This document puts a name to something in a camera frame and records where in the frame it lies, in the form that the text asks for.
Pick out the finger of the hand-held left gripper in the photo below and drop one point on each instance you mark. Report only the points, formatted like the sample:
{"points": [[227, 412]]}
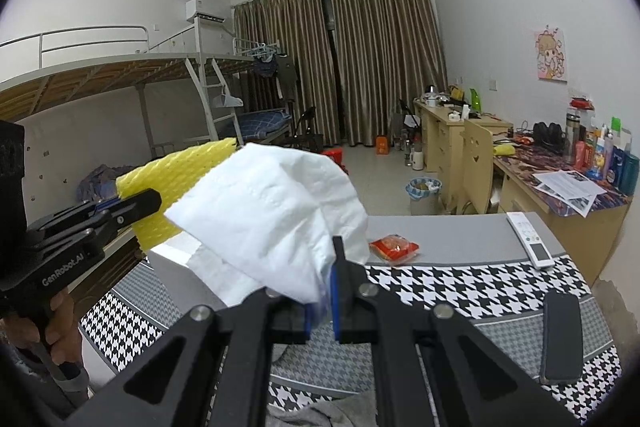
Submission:
{"points": [[140, 204], [87, 207]]}

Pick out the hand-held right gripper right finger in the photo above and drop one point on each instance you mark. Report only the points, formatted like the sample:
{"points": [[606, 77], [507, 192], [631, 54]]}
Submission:
{"points": [[336, 307]]}

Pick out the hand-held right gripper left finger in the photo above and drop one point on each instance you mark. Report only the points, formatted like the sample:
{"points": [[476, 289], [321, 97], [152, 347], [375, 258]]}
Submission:
{"points": [[315, 321]]}

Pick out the yellow foam net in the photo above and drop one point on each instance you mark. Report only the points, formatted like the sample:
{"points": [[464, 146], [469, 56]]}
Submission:
{"points": [[165, 172]]}

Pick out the white tissue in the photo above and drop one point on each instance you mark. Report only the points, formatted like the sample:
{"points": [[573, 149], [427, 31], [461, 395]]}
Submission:
{"points": [[270, 207]]}

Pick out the person's left hand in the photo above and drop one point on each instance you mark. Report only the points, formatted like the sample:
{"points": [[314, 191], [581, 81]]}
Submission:
{"points": [[62, 314]]}

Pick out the red snack packet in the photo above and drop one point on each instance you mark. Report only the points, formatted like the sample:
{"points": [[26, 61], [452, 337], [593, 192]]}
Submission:
{"points": [[395, 248]]}

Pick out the grey cloth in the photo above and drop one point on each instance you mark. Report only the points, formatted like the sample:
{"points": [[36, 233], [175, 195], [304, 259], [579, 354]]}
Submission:
{"points": [[315, 412]]}

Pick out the houndstooth table mat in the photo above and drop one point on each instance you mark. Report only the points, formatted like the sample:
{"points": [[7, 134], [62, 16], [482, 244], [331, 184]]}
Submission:
{"points": [[450, 279]]}

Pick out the white metal bunk bed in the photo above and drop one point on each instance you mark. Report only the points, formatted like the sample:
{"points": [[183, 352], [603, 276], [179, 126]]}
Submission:
{"points": [[100, 77]]}

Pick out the trash bin with blue liner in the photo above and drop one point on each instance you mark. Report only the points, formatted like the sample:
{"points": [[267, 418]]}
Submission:
{"points": [[424, 197]]}

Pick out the orange container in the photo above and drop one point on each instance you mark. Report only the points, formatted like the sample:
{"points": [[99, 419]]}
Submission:
{"points": [[382, 145]]}

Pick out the black folding chair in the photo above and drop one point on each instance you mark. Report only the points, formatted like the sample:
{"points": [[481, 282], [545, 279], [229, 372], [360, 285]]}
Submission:
{"points": [[306, 132]]}

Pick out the hanging dark clothes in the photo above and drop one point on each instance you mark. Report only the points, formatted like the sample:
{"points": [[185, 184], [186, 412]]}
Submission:
{"points": [[275, 72]]}

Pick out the light wooden chair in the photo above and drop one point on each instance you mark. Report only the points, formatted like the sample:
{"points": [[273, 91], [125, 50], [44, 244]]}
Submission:
{"points": [[477, 167]]}

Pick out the light wooden desk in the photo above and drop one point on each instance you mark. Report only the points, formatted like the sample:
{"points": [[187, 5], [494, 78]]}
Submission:
{"points": [[445, 137]]}

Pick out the white air conditioner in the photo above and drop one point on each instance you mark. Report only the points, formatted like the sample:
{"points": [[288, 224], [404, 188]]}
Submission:
{"points": [[205, 11]]}

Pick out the white remote control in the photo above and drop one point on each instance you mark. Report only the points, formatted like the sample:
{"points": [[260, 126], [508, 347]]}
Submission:
{"points": [[530, 239]]}

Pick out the wooden desk with printed mat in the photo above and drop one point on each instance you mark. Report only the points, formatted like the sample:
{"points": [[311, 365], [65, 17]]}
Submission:
{"points": [[530, 207]]}

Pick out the black smartphone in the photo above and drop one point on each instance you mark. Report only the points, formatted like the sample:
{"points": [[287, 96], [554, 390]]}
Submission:
{"points": [[562, 337]]}

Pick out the yellow cloth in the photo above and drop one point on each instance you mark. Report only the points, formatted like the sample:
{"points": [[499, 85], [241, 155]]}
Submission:
{"points": [[504, 149]]}

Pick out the green bottle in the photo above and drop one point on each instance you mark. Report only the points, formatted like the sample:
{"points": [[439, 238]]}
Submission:
{"points": [[475, 101]]}

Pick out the brown curtains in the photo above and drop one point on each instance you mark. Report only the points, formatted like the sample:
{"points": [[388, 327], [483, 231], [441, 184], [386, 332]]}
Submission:
{"points": [[380, 57]]}

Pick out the white printed papers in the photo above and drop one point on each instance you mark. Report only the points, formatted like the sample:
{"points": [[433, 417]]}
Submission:
{"points": [[570, 189]]}

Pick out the black headphones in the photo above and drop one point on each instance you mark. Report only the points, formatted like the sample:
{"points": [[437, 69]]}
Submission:
{"points": [[549, 136]]}

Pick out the row of toiletry bottles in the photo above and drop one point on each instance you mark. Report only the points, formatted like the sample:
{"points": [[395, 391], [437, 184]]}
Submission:
{"points": [[600, 152]]}

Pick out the cartoon wall poster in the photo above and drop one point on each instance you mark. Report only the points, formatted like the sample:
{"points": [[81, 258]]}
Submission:
{"points": [[550, 54]]}

